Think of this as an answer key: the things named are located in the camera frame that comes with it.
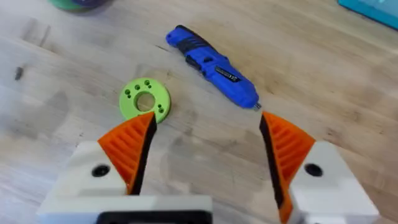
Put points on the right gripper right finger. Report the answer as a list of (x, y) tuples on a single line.
[(298, 168)]

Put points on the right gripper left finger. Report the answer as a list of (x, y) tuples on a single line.
[(124, 155)]

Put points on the blue electric screwdriver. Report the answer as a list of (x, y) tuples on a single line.
[(214, 67)]

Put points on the small dark screw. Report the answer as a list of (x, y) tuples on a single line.
[(18, 73)]

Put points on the green disc with holes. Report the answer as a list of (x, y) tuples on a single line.
[(145, 100)]

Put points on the green toy tub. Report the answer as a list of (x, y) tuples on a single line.
[(77, 3)]

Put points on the teal box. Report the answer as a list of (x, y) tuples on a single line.
[(370, 11)]

